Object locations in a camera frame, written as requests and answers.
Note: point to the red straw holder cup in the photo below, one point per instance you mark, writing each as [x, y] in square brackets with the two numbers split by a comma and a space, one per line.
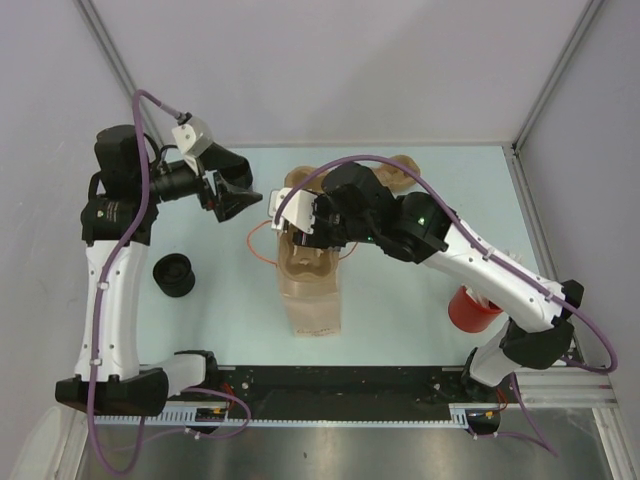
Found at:
[470, 316]

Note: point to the paper takeout bag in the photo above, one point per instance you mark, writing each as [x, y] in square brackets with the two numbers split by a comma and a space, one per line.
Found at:
[313, 309]

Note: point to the brown pulp cup carrier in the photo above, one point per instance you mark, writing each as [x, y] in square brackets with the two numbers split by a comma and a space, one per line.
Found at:
[306, 264]

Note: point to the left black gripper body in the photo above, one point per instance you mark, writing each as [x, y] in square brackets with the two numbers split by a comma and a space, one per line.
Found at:
[205, 194]

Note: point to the tall black tumbler cup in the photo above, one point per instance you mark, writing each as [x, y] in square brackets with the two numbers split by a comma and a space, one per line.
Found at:
[238, 173]

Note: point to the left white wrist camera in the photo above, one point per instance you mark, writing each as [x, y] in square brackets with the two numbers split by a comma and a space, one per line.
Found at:
[192, 137]

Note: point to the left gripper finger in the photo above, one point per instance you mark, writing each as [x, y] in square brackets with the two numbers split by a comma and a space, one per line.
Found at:
[232, 200]
[216, 156]

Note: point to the short black cup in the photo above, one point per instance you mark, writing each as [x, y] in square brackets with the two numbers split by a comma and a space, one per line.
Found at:
[174, 275]

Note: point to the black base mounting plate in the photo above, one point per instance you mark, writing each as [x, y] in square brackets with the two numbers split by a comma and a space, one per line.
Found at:
[356, 393]

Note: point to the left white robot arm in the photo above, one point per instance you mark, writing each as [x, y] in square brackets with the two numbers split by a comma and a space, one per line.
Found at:
[123, 200]

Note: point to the aluminium frame rail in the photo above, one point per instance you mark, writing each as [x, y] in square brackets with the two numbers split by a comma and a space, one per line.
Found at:
[565, 387]

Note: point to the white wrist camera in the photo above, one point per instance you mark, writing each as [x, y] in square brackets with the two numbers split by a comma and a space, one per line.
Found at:
[192, 137]
[295, 210]

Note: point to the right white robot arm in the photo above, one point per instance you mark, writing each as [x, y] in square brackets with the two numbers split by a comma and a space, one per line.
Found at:
[354, 206]

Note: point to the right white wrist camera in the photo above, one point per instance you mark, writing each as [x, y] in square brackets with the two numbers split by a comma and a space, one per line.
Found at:
[295, 210]

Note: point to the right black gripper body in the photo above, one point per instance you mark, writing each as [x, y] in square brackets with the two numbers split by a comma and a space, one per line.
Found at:
[331, 230]

